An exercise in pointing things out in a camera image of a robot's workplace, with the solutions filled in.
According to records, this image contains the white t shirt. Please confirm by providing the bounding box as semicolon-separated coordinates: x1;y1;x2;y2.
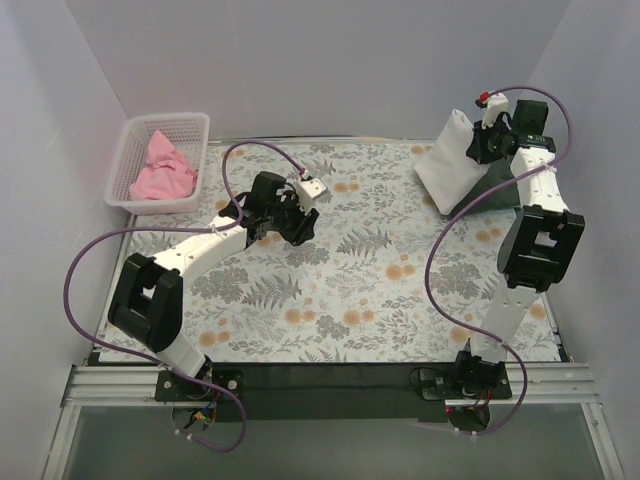
414;109;489;216

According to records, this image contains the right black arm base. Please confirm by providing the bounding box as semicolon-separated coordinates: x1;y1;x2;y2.
408;362;512;401

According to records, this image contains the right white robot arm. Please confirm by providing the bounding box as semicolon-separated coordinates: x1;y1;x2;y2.
455;93;585;390

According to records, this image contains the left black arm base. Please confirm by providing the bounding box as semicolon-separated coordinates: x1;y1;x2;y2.
154;369;244;403

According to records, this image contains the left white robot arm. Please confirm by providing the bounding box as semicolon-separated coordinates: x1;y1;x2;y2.
107;171;327;379

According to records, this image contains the dark green folded t shirt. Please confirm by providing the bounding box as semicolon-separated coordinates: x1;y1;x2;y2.
449;159;524;217

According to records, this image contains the floral table mat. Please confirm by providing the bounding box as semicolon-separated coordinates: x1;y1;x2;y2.
99;142;569;364

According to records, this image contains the pink t shirt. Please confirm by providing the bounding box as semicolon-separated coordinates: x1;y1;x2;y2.
129;130;198;201

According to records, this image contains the white plastic basket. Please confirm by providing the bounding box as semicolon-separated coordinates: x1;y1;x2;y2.
104;112;210;215

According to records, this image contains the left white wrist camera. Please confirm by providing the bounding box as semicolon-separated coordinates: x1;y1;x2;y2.
294;178;328;214

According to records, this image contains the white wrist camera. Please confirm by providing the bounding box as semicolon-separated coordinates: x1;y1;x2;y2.
476;92;509;129
294;178;328;214

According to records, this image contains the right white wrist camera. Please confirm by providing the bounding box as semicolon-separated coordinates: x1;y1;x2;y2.
476;92;509;129

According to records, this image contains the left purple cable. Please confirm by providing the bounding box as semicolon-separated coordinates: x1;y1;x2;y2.
64;142;309;454

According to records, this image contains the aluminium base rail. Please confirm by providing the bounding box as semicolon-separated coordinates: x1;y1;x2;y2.
63;362;599;423

